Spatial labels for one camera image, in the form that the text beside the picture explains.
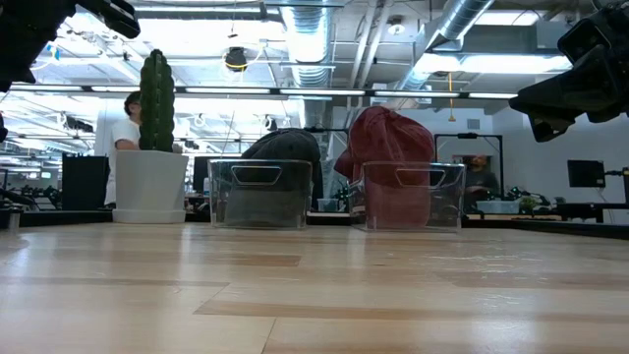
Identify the clear plastic bin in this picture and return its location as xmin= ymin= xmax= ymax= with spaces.
xmin=350 ymin=160 xmax=467 ymax=233
xmin=206 ymin=157 xmax=315 ymax=231

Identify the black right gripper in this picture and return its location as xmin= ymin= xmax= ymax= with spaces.
xmin=508 ymin=0 xmax=629 ymax=144

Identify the black background desk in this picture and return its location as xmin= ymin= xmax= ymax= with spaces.
xmin=554 ymin=201 xmax=629 ymax=225

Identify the pale blue tray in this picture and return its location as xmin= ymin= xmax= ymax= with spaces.
xmin=479 ymin=199 xmax=522 ymax=215

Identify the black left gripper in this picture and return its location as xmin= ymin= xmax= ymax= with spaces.
xmin=0 ymin=0 xmax=142 ymax=93

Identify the long ceiling light strip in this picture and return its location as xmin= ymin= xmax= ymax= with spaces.
xmin=9 ymin=83 xmax=517 ymax=103

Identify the black hanging cord reel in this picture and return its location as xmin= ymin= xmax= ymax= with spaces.
xmin=224 ymin=45 xmax=250 ymax=74

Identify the black gantry frame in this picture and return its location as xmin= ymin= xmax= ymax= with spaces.
xmin=433 ymin=132 xmax=504 ymax=166

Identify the person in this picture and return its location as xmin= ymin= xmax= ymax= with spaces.
xmin=103 ymin=89 xmax=144 ymax=207
xmin=463 ymin=153 xmax=501 ymax=213

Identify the black aluminium table frame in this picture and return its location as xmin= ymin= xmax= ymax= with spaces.
xmin=0 ymin=206 xmax=629 ymax=243

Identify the small green potted plant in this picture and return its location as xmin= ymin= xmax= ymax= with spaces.
xmin=335 ymin=179 xmax=351 ymax=213
xmin=508 ymin=185 xmax=551 ymax=215

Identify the grey rectangular ceiling duct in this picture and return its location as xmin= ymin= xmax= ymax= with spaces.
xmin=431 ymin=22 xmax=574 ymax=56

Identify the yellow hanging pendant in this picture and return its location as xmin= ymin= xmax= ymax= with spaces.
xmin=445 ymin=71 xmax=457 ymax=124

